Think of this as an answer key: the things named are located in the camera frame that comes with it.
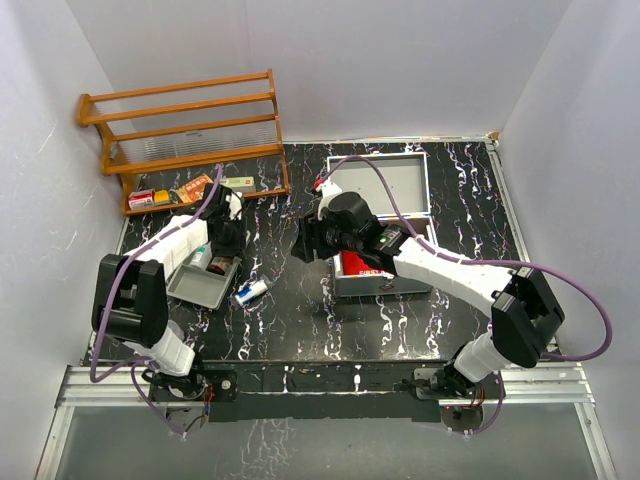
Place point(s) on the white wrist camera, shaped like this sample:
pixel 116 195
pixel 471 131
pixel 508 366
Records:
pixel 236 204
pixel 327 190

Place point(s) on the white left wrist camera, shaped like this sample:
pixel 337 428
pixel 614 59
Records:
pixel 236 204

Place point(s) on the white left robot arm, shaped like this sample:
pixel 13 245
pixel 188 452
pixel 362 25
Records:
pixel 130 303

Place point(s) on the white blue bandage roll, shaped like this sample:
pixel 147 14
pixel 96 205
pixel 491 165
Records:
pixel 251 291

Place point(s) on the red white medicine box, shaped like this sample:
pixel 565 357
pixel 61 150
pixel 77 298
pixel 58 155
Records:
pixel 141 199

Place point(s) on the white green medicine box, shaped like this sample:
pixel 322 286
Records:
pixel 245 184

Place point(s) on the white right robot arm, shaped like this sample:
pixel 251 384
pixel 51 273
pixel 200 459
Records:
pixel 523 311

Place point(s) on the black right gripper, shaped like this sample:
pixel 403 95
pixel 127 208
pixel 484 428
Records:
pixel 310 238

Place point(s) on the orange wooden shelf rack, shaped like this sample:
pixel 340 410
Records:
pixel 179 126

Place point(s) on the clear plastic cup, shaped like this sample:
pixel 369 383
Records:
pixel 177 334

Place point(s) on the orange patterned box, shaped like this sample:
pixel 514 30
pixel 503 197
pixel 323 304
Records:
pixel 193 190

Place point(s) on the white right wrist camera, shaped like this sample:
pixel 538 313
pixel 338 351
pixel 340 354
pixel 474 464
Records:
pixel 327 190

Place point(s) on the aluminium frame rail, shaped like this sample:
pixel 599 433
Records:
pixel 549 382

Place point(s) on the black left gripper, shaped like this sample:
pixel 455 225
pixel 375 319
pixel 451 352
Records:
pixel 237 247

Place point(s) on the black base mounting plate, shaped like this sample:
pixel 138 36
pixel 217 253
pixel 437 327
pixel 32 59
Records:
pixel 311 407

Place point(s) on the grey storage box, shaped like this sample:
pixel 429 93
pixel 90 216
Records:
pixel 405 176

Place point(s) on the grey plastic tray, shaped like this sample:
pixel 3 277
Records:
pixel 200 287

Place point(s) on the yellow small box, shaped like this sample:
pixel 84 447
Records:
pixel 161 197

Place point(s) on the white medicine bottle green label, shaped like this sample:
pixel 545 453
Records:
pixel 201 258

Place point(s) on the brown bottle orange cap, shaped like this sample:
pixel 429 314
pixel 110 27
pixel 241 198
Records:
pixel 220 265

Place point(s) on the red fabric medicine pouch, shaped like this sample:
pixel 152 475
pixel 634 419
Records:
pixel 353 265

